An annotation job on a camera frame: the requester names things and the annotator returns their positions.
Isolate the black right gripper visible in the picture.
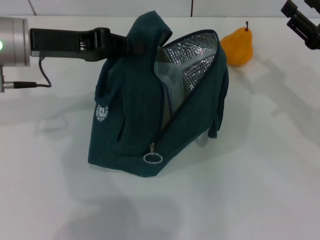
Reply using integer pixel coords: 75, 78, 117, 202
280, 0, 320, 51

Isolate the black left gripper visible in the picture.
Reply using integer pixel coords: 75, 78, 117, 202
29, 26, 146, 63

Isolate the clear plastic container blue rim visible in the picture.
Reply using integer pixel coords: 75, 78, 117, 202
153, 58, 187, 129

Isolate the orange yellow pear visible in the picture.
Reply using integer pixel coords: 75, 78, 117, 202
220, 20, 254, 67

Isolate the dark teal insulated lunch bag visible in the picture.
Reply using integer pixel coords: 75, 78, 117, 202
87, 10, 230, 179

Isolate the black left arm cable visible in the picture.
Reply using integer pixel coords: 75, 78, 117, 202
0, 56, 53, 94

